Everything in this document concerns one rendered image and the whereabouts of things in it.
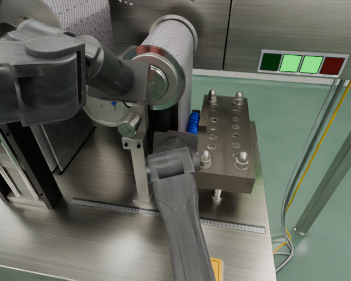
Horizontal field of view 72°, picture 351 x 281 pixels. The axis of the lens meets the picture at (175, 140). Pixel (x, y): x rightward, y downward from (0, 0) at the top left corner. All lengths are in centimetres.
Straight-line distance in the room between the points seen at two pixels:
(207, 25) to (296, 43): 27
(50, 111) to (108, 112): 34
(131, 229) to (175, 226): 36
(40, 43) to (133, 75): 17
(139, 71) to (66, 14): 24
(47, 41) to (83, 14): 36
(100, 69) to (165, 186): 18
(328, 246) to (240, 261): 130
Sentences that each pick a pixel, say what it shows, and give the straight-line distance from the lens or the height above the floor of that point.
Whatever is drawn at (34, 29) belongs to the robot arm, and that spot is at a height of 139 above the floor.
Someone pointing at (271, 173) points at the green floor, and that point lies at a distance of 216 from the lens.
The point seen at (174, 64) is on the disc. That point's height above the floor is 129.
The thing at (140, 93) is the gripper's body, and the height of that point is 129.
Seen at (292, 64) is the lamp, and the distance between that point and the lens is 87.
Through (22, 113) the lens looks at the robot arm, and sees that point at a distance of 29.
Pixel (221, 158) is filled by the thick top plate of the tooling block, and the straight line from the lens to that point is 66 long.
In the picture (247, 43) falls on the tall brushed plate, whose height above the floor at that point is 124.
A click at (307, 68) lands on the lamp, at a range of 89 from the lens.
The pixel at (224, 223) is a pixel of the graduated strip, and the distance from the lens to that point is 69.
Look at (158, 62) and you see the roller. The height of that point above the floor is 130.
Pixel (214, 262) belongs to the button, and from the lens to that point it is 61.
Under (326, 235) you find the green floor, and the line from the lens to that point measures 196.
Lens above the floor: 148
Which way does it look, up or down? 40 degrees down
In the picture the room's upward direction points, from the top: straight up
